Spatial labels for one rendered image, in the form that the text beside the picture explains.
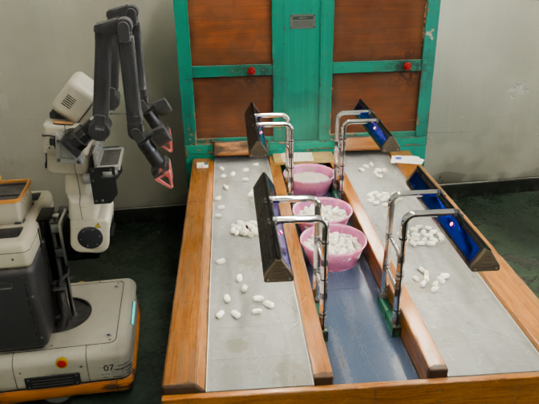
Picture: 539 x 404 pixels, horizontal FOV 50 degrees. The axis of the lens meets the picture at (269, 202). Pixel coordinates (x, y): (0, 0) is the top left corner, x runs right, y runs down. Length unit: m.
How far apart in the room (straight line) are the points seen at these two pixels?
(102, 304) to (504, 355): 1.84
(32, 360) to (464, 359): 1.75
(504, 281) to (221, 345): 1.01
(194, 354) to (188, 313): 0.21
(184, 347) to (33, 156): 2.67
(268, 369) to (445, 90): 3.09
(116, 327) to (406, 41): 2.04
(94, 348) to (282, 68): 1.66
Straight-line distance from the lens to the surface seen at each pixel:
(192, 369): 1.72
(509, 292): 2.15
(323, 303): 1.86
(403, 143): 3.37
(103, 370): 2.71
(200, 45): 3.11
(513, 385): 1.85
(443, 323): 1.97
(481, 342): 1.93
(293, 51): 3.13
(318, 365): 1.72
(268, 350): 1.80
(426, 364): 1.77
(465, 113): 4.56
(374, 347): 1.94
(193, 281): 2.09
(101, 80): 2.20
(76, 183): 2.53
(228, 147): 3.18
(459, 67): 4.44
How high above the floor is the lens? 1.87
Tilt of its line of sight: 24 degrees down
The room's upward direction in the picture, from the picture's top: 1 degrees counter-clockwise
